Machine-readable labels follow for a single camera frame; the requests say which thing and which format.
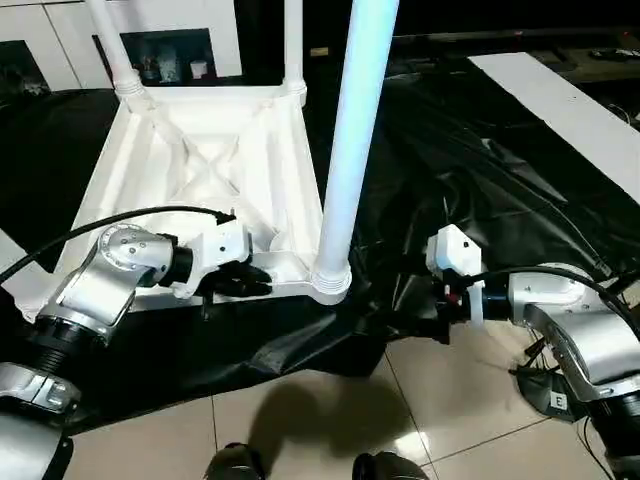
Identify black work mat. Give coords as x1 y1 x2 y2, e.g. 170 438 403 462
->
0 44 640 431

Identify white blue patterned jar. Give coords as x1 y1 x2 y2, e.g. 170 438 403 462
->
157 47 180 84

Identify black cabinet with gold label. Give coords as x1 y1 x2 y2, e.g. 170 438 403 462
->
239 0 640 56

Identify tangled black floor cables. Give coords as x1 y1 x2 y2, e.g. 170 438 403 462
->
509 332 616 480

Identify white display cabinet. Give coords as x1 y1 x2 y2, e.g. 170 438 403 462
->
0 0 241 94

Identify white flat board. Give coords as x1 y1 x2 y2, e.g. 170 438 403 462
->
467 51 640 194

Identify white plastic table top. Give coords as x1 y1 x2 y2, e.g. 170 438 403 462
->
9 82 354 324

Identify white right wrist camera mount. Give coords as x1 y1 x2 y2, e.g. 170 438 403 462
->
423 223 487 329

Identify dark robot left foot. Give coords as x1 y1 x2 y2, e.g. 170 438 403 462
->
207 442 266 480

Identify black left wrist camera cable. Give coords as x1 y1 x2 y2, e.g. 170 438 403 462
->
0 204 239 284

